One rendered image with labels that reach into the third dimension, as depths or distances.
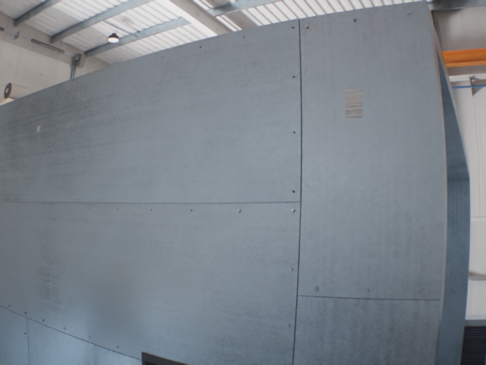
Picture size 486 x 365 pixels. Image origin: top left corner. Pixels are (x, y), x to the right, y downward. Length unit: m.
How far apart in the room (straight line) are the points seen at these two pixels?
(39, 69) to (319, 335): 12.35
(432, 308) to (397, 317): 0.10
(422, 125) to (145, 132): 0.92
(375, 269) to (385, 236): 0.09
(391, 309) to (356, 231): 0.23
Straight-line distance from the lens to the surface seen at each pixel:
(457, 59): 9.82
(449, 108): 1.98
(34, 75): 12.96
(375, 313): 1.16
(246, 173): 1.31
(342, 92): 1.23
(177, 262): 1.44
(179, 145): 1.46
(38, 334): 2.15
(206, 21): 10.90
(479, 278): 9.48
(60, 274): 1.93
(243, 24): 11.86
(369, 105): 1.20
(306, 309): 1.22
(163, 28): 12.03
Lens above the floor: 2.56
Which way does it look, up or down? 7 degrees up
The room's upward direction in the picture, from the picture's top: 2 degrees clockwise
